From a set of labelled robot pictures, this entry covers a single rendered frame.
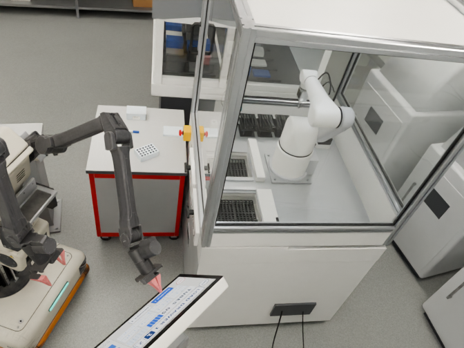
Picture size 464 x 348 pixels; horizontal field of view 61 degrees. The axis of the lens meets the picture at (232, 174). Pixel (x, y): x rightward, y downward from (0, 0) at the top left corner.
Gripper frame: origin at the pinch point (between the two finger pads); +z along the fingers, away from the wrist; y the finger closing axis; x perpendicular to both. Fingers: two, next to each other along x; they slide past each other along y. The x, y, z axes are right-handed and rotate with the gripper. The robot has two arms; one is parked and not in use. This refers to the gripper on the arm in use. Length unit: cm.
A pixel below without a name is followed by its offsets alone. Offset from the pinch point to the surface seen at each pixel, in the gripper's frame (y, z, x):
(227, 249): 39.4, 7.8, 5.4
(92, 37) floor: 199, -199, 293
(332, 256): 80, 41, -12
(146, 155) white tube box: 61, -48, 67
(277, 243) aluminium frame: 57, 17, -8
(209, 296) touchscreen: 4.4, 4.5, -25.6
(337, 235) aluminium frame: 77, 27, -25
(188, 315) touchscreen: -5.7, 4.0, -25.6
